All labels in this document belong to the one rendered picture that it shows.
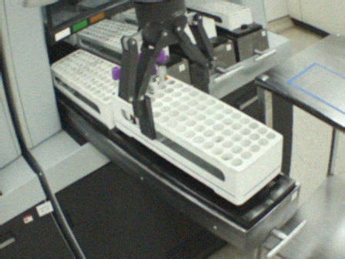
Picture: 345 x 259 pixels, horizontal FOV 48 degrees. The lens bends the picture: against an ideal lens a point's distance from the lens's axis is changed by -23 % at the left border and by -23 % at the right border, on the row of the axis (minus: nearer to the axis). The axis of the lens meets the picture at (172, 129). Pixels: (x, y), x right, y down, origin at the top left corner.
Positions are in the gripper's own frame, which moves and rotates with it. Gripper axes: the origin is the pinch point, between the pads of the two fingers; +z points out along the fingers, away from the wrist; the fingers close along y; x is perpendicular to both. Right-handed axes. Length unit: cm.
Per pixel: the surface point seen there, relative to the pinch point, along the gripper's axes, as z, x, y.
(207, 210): 8.2, -13.5, -6.6
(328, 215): 61, -9, 49
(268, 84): 6.9, 1.4, 24.6
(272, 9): 70, 143, 206
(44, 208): 24.3, 23.6, -23.0
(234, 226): 8.2, -19.5, -6.6
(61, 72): 2.8, 36.0, -3.7
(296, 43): 89, 117, 199
